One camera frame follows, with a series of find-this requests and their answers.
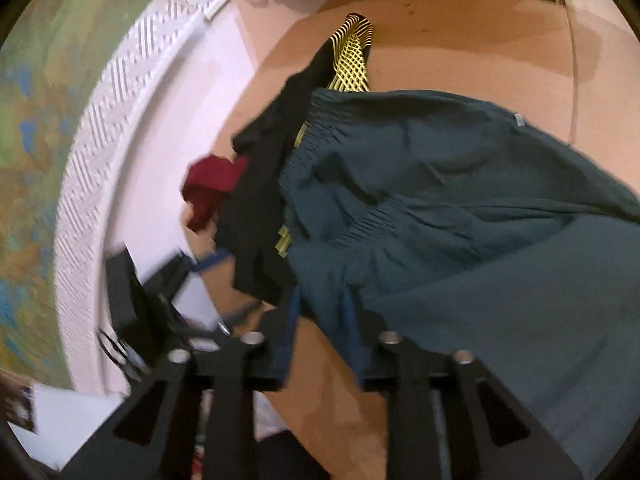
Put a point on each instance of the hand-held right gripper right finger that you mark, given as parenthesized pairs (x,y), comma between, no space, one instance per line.
(355,350)

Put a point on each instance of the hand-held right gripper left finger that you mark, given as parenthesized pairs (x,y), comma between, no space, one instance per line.
(290,350)

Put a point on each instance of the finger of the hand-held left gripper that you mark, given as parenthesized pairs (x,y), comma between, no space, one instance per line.
(235,317)
(210,261)

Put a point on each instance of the dark grey pants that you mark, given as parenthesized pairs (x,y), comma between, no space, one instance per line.
(475,210)

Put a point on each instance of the black shirt with gold print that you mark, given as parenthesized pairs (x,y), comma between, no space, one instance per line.
(260,210)

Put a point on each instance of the dark red garment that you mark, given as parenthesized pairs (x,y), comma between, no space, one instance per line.
(210,180)

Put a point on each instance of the raised wooden platform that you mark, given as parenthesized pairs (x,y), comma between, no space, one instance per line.
(475,45)

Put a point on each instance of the landscape wall painting panel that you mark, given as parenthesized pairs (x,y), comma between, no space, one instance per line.
(50,110)

